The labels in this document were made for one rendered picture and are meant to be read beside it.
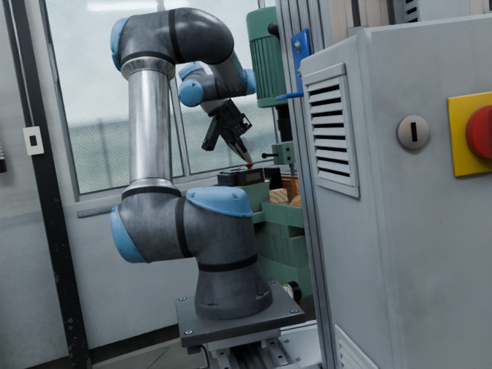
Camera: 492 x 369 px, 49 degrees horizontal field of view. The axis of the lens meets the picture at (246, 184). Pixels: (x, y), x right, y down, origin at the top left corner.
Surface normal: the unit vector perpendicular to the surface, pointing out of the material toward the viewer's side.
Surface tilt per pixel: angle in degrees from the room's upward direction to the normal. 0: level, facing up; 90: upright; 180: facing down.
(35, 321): 90
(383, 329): 90
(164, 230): 80
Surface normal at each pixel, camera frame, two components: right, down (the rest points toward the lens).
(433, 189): 0.17, 0.10
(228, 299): -0.12, -0.17
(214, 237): -0.14, 0.17
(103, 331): 0.42, 0.06
